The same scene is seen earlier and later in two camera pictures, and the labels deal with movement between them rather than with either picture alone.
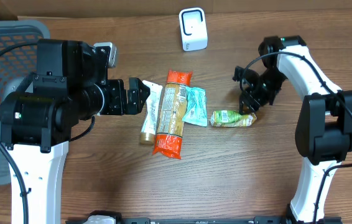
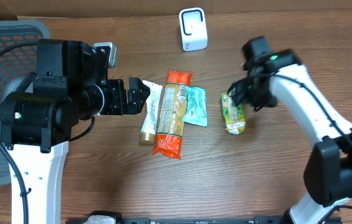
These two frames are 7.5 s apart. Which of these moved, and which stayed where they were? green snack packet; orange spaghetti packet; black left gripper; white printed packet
Moved: green snack packet
Stayed: orange spaghetti packet; black left gripper; white printed packet
